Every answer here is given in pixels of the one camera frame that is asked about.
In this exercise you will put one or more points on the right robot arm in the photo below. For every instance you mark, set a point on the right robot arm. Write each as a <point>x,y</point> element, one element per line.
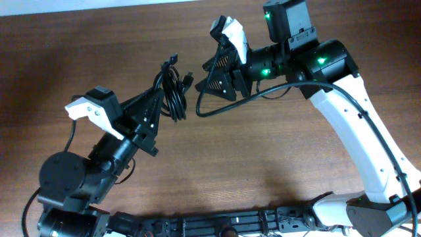
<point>326,75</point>

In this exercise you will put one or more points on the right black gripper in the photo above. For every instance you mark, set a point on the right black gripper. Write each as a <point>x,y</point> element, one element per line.
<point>240,78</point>

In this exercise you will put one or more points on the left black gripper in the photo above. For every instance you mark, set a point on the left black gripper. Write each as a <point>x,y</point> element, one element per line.
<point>139,133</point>

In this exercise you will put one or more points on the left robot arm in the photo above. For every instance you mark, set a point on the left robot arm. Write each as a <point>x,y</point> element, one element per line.
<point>70,185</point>

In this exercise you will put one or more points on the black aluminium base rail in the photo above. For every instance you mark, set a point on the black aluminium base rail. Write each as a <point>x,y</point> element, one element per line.
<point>259,222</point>

